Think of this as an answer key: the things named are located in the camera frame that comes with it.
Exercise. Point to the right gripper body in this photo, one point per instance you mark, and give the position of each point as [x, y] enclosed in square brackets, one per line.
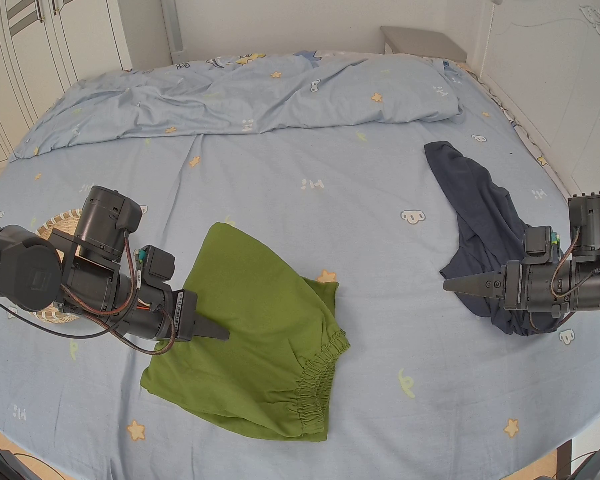
[540, 288]

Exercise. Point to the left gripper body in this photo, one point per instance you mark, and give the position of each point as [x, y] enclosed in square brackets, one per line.
[150, 313]

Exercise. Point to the green shorts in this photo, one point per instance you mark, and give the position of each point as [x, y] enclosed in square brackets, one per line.
[250, 328]

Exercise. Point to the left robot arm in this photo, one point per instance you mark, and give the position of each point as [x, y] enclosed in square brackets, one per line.
[25, 268]

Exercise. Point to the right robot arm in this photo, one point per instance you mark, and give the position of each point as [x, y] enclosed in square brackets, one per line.
[587, 223]

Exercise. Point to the dark blue garment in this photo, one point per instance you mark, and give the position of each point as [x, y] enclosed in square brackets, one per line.
[475, 193]

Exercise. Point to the round woven basket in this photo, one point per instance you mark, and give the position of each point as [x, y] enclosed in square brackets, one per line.
[60, 220]

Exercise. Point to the bed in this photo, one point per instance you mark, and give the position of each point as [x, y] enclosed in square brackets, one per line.
[305, 193]

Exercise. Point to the pale blue quilt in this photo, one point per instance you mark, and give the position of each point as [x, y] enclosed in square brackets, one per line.
[230, 98]

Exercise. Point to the white wardrobe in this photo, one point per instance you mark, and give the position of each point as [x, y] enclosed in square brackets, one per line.
[30, 68]

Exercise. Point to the grey bedside table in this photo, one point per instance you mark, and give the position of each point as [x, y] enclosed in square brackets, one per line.
[420, 40]

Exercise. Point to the pale grey upright panel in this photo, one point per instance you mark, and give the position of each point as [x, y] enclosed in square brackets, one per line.
[172, 18]

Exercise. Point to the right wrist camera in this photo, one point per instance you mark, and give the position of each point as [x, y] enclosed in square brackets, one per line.
[537, 243]

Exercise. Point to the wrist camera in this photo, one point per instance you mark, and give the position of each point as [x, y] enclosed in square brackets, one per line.
[537, 243]
[157, 265]

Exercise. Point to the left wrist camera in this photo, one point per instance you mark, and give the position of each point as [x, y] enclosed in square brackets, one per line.
[157, 265]

